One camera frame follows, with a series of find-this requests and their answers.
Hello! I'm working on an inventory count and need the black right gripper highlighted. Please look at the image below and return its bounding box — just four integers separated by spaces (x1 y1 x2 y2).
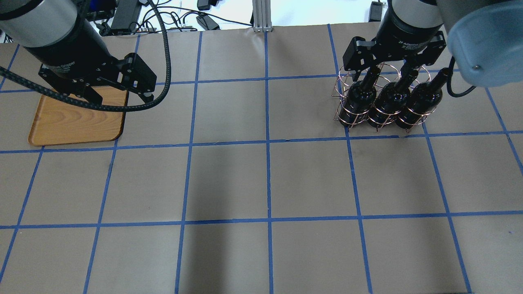
342 31 447 82

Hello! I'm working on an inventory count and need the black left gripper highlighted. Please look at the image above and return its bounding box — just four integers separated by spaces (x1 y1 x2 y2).
38 53 157 105

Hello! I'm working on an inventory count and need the dark wine bottle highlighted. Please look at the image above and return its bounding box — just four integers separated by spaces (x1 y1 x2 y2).
395 67 452 131
367 69 419 132
339 66 381 129

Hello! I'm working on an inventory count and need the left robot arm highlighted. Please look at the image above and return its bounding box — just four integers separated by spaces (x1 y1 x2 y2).
1 0 157 111

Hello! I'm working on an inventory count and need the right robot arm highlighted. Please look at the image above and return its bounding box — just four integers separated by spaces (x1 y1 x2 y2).
342 0 523 87

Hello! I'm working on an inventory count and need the wooden tray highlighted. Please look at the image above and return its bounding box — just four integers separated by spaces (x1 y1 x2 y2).
28 95 125 146

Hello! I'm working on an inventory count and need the black power brick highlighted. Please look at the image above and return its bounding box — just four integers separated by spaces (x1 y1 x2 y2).
110 0 142 35

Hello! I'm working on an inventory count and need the black power adapter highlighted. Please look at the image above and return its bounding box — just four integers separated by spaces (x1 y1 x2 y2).
196 15 221 31

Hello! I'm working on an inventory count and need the copper wire wine basket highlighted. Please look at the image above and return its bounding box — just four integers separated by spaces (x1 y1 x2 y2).
333 63 420 131

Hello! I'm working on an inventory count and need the black braided cable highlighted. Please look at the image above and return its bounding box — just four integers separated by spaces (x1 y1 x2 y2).
0 0 171 113

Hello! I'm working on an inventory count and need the aluminium frame post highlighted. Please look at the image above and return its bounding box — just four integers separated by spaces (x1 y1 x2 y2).
252 0 273 32

